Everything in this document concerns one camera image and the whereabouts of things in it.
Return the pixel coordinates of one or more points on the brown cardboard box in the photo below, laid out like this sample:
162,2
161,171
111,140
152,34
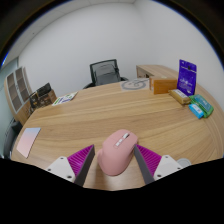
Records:
45,100

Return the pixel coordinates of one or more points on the yellow-brown flat box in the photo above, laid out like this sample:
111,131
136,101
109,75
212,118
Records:
179,96

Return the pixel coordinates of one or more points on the purple card package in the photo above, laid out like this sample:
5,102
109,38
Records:
186,77

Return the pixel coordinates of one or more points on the orange wooden box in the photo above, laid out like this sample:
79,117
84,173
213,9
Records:
164,85

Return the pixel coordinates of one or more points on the pink and blue mouse pad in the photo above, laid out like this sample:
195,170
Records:
28,140

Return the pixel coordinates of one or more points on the wooden shelf unit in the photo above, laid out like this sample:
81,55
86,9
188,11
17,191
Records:
18,93

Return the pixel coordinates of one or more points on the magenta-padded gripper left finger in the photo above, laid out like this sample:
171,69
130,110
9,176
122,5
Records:
80,159

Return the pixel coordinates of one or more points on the white printed leaflet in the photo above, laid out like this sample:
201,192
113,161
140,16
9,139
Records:
65,99

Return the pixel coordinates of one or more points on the wooden side desk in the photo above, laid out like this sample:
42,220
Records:
153,70

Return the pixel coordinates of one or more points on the pink computer mouse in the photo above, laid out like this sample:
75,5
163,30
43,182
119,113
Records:
116,155

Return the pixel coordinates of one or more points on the black mesh office chair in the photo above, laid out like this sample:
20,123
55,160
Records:
105,74

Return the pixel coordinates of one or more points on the green flat box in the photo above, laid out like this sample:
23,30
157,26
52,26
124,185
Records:
202,105

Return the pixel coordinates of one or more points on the small blue box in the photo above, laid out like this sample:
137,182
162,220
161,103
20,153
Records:
196,111

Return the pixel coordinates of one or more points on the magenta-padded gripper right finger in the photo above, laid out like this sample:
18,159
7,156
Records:
151,160

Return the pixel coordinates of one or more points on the tall brown printed box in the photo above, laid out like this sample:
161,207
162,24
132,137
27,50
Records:
32,101

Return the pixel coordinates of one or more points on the black sofa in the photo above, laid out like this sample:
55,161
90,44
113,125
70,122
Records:
10,138

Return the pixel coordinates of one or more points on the dark open box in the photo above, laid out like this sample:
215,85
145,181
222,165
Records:
44,89

